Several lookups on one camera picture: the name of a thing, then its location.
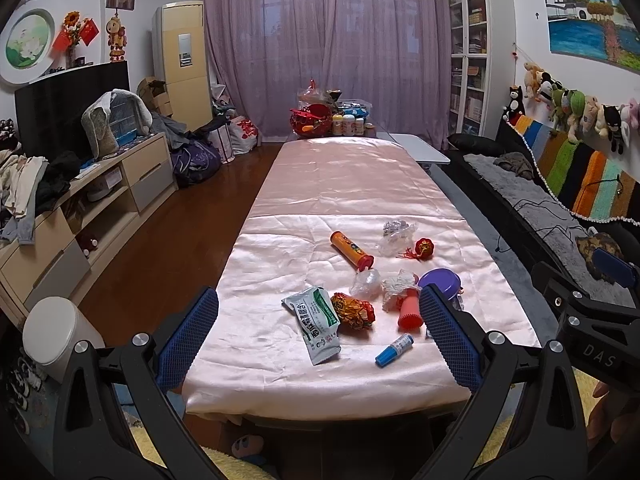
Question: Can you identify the beige standing air conditioner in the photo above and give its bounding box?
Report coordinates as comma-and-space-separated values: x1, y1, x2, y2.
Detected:
152, 1, 213, 131

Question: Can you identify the pink red plastic cone toy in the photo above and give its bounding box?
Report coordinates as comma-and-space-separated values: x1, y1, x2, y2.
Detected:
398, 289, 423, 332

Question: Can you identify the landscape painting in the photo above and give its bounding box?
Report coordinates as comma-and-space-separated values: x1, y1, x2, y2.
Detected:
544, 0, 639, 73

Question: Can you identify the red basket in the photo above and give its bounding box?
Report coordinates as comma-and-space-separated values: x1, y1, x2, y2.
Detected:
290, 103, 333, 139

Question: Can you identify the red tasselled ornament ball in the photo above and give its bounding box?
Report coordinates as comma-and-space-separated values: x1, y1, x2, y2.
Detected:
402, 237, 435, 261

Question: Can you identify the white green snack packet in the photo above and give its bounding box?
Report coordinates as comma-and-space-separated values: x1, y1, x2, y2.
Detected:
282, 286, 342, 365

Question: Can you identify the blue white small tube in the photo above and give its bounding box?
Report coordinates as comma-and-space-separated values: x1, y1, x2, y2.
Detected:
375, 334, 413, 368

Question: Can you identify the white tissue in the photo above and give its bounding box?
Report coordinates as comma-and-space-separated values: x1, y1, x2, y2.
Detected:
382, 270, 418, 312

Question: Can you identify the pink satin table cloth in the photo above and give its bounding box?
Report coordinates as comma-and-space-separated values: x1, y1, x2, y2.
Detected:
182, 136, 538, 422

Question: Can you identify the row of plush toys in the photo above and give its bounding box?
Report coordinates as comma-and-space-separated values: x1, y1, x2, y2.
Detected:
523, 61, 639, 157

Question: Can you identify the dark sofa with grey throw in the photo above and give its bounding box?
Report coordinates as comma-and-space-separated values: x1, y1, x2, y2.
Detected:
445, 133, 639, 307

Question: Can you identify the black television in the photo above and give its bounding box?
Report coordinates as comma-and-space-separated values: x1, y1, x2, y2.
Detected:
14, 61, 129, 164

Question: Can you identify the purple plastic bowl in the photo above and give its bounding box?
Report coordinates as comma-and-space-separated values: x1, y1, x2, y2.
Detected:
418, 268, 462, 301

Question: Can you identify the orange candy tube red cap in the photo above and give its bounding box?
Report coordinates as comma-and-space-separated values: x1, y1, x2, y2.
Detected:
330, 231, 374, 272

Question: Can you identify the red orange wrapper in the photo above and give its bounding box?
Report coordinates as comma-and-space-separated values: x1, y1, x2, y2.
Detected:
331, 292, 375, 330

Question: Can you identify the person's right hand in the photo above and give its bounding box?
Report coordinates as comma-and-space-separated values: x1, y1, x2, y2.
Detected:
587, 382, 639, 448

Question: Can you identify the purple curtain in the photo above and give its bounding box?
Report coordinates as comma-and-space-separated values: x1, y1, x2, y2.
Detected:
204, 0, 451, 146

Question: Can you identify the white bookshelf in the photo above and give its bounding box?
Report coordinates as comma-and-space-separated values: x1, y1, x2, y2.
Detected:
448, 0, 515, 139

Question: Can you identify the beige tv cabinet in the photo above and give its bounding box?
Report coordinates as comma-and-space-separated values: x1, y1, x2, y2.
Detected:
1, 134, 177, 327

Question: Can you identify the clear plastic wrap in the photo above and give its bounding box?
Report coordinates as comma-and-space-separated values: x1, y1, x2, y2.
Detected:
349, 269, 382, 302

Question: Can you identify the purple bag on floor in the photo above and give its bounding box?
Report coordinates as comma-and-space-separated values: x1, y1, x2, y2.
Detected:
170, 141, 222, 188

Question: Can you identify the white cylindrical bin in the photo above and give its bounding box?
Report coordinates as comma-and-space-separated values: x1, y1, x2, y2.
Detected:
23, 296, 105, 384

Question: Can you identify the black cat plush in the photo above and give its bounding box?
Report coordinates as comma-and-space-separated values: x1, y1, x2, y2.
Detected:
502, 86, 525, 126

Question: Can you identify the striped crochet blanket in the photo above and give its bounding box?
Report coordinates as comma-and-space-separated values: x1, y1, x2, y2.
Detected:
511, 115, 639, 226

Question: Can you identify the white folding side table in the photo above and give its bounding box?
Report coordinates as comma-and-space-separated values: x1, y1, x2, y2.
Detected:
376, 131, 450, 168

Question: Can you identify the clear bag with foil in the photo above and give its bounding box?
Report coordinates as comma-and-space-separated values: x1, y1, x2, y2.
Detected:
378, 219, 416, 257

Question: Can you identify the round framed lotus picture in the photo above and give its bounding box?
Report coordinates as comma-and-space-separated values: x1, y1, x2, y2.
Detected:
1, 8, 58, 86

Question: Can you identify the yellow fluffy rug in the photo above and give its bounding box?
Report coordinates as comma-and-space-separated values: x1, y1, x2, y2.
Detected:
129, 370, 597, 480

